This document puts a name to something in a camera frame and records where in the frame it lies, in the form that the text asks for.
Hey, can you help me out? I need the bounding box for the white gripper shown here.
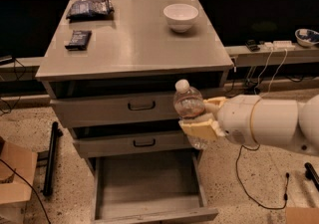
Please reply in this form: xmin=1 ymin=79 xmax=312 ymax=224
xmin=178 ymin=95 xmax=261 ymax=145

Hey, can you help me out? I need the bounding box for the clear plastic water bottle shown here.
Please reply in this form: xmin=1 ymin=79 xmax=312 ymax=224
xmin=172 ymin=79 xmax=210 ymax=151

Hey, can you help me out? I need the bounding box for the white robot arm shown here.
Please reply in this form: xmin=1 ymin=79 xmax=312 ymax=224
xmin=179 ymin=95 xmax=319 ymax=156

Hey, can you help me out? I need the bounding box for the grey middle drawer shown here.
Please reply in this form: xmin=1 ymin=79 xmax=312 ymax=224
xmin=73 ymin=130 xmax=191 ymax=158

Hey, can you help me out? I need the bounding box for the grey drawer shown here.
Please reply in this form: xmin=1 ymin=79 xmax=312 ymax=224
xmin=73 ymin=130 xmax=191 ymax=158
xmin=90 ymin=149 xmax=218 ymax=224
xmin=51 ymin=92 xmax=178 ymax=128

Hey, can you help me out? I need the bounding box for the grey top drawer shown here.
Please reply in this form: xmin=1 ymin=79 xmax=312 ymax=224
xmin=51 ymin=92 xmax=178 ymax=128

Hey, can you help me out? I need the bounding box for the grey bottom drawer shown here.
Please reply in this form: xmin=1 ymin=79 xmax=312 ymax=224
xmin=90 ymin=149 xmax=218 ymax=224

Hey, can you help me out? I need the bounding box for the grey drawer cabinet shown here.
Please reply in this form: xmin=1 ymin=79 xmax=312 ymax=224
xmin=35 ymin=0 xmax=235 ymax=169

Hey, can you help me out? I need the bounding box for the black power adapter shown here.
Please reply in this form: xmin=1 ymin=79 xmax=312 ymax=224
xmin=244 ymin=86 xmax=260 ymax=95

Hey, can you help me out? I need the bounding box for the small black device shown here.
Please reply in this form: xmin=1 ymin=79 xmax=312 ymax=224
xmin=246 ymin=40 xmax=260 ymax=52

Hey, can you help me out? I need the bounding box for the white power strip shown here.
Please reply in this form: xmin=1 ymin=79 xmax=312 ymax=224
xmin=264 ymin=41 xmax=295 ymax=50

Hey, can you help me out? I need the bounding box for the white ceramic bowl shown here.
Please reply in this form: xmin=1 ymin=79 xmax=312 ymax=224
xmin=163 ymin=3 xmax=199 ymax=33

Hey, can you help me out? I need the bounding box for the black bar right floor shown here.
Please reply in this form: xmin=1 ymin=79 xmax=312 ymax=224
xmin=304 ymin=162 xmax=319 ymax=191

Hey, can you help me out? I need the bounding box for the blue white patterned bowl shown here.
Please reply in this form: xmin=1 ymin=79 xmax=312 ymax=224
xmin=295 ymin=29 xmax=319 ymax=47

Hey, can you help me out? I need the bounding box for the cardboard box bottom right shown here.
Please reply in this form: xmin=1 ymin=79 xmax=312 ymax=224
xmin=286 ymin=207 xmax=319 ymax=224

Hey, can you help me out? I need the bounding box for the cardboard box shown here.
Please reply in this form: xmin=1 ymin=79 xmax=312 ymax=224
xmin=0 ymin=138 xmax=37 ymax=224
xmin=286 ymin=207 xmax=319 ymax=224

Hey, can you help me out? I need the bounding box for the small dark snack packet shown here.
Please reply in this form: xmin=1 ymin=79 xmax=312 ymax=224
xmin=65 ymin=30 xmax=92 ymax=51

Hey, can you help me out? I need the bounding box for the blue chip bag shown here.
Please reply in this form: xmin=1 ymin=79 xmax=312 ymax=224
xmin=66 ymin=0 xmax=115 ymax=19

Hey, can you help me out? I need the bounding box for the black tube on floor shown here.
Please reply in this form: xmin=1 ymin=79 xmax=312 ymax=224
xmin=43 ymin=121 xmax=63 ymax=197

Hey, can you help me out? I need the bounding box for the cardboard box left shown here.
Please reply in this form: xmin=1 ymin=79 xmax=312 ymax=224
xmin=0 ymin=138 xmax=37 ymax=224

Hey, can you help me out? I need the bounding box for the black cable on floor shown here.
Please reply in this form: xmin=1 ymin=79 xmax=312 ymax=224
xmin=234 ymin=144 xmax=291 ymax=211

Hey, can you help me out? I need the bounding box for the black cable over box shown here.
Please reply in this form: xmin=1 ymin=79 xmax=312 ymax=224
xmin=0 ymin=157 xmax=53 ymax=224

